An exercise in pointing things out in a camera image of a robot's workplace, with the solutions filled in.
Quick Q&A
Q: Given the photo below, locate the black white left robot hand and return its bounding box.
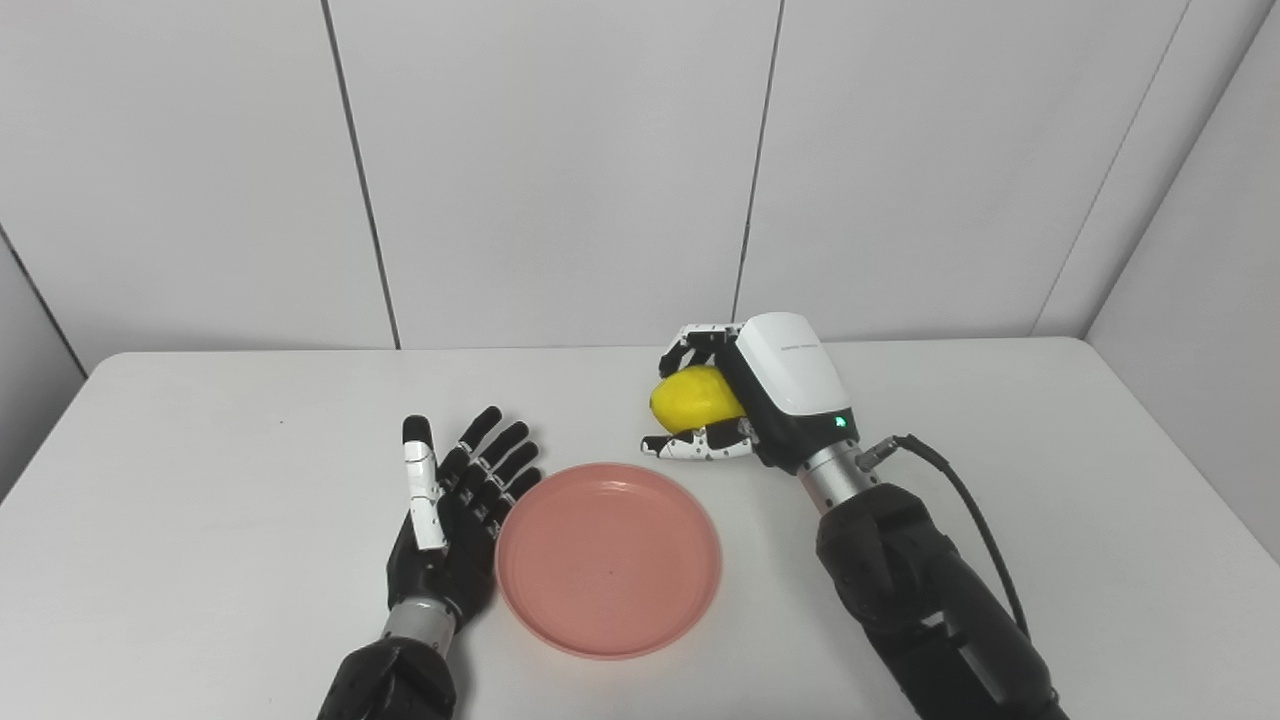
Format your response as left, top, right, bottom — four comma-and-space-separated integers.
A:
385, 404, 544, 627

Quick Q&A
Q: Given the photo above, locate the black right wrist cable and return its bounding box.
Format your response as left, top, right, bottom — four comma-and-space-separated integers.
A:
858, 433, 1032, 643

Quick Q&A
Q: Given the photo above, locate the pink round plate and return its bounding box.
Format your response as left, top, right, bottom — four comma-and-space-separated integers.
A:
494, 461, 724, 662

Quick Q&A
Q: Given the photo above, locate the yellow lemon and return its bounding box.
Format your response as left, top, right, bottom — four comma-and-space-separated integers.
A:
649, 364, 750, 438

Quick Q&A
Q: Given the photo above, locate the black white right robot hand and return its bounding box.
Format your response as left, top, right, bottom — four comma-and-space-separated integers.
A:
640, 311, 861, 474

